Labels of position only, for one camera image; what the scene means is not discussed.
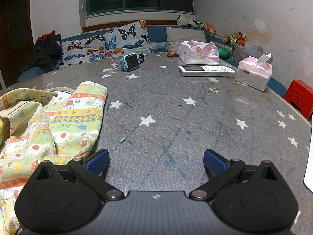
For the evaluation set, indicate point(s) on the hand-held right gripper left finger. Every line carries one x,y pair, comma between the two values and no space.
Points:
98,161

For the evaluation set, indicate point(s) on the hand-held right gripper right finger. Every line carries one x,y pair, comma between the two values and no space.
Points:
215,162

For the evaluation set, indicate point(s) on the striped cartoon print shirt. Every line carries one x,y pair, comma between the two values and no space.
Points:
61,120

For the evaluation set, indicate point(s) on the white remote control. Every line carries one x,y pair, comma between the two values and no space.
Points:
207,70

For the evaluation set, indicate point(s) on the white paper sheet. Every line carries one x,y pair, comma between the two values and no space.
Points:
309,161

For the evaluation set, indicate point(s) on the pink white tissue pack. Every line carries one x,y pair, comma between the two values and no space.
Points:
254,74

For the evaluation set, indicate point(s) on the blue smartwatch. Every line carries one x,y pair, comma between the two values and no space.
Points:
130,62

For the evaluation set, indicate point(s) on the red plastic stool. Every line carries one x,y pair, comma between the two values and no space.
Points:
299,95

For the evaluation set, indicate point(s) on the green ball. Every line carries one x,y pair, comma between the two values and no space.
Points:
223,53

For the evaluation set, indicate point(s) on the pink white plastic bag package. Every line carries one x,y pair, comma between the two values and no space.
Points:
199,52

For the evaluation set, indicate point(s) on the small orange toy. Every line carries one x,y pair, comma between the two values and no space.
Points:
172,54

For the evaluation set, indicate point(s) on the clear plastic box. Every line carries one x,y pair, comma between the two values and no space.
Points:
249,50

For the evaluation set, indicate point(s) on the butterfly print pillow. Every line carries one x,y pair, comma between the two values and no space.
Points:
102,44

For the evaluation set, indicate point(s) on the black and red bag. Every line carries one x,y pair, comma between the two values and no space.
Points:
42,51

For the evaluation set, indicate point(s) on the pile of small plush toys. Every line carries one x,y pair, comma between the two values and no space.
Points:
234,37

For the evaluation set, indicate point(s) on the grey pillow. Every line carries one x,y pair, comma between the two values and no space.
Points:
184,38

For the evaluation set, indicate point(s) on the pink plush toy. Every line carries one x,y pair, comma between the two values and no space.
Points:
209,27

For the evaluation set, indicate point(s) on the blue sofa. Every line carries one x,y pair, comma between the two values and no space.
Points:
156,33

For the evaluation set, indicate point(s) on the black white plush toy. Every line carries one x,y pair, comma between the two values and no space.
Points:
185,20

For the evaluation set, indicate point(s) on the dark brown door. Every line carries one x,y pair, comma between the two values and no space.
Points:
14,29

